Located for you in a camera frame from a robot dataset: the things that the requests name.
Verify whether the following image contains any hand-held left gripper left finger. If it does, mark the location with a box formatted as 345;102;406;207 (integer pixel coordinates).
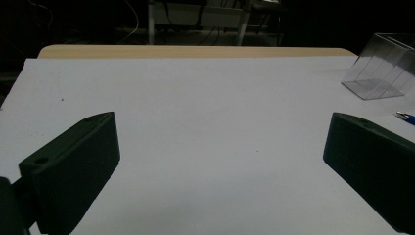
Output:
19;112;121;235

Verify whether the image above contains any white cable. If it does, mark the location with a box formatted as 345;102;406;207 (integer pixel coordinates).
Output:
120;0;141;43

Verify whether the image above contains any clear plastic organizer box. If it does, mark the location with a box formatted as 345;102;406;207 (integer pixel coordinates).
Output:
341;32;415;101

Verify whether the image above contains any blue pen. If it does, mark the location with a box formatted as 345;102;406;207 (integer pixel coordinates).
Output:
395;111;415;126

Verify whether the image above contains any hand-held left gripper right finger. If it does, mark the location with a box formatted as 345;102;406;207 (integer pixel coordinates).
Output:
323;112;415;235

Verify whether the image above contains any white desk frame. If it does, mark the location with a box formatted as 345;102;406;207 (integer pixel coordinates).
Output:
147;0;285;47

